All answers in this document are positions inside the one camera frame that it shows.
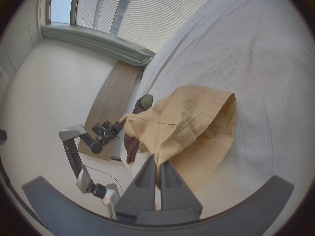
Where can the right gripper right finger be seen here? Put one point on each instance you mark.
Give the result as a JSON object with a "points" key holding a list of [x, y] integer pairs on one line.
{"points": [[177, 195]]}

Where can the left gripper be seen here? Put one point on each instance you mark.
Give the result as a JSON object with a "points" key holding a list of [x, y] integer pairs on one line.
{"points": [[114, 131]]}

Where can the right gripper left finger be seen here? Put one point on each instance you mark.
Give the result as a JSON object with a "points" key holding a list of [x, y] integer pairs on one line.
{"points": [[140, 193]]}

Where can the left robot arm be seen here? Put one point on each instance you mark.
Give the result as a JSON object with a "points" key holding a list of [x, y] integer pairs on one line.
{"points": [[72, 131]]}

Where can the bed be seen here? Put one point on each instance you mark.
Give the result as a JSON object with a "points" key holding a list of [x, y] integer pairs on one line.
{"points": [[246, 58]]}

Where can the brown garment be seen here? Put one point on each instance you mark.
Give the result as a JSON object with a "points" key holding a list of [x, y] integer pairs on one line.
{"points": [[130, 146]]}

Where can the dark grey garment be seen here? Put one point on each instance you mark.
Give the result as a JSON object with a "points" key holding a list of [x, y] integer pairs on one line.
{"points": [[138, 103]]}

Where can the green garment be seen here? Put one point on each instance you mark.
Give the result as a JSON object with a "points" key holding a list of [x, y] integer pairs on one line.
{"points": [[147, 101]]}

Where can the grey-green curtain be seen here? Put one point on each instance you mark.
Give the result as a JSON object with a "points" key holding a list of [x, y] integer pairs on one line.
{"points": [[98, 43]]}

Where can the window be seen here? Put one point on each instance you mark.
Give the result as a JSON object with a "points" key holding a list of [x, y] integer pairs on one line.
{"points": [[147, 8]]}

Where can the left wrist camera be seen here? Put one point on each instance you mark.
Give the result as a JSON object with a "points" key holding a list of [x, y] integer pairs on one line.
{"points": [[106, 124]]}

